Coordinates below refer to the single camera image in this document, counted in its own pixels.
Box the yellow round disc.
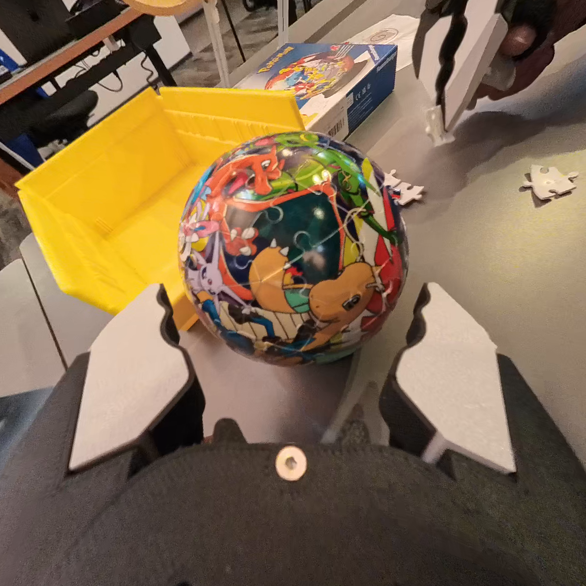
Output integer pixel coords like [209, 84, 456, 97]
[124, 0, 184, 18]

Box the yellow plastic bin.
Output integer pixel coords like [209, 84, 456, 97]
[15, 86, 306, 331]

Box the white paper sheet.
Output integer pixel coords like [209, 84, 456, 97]
[353, 14, 429, 71]

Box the wooden desk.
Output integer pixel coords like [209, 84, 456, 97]
[0, 7, 163, 106]

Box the black monitor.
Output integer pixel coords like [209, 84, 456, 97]
[0, 0, 76, 62]

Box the person's right hand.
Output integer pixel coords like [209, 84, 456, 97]
[474, 0, 586, 102]

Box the white table leg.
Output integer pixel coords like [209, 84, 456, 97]
[201, 0, 230, 88]

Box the red jigsaw puzzle piece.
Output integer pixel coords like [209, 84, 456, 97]
[393, 182, 425, 206]

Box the blue puzzle box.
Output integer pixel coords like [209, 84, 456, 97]
[233, 42, 399, 138]

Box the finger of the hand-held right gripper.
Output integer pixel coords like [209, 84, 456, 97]
[411, 7, 458, 120]
[437, 11, 510, 133]

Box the black office chair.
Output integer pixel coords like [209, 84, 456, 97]
[0, 89, 99, 147]

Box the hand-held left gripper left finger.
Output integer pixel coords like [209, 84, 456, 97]
[68, 283, 206, 473]

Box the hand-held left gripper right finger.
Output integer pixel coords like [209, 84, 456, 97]
[379, 281, 519, 474]

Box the colourful cartoon puzzle ball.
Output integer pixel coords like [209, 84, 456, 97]
[178, 130, 409, 367]

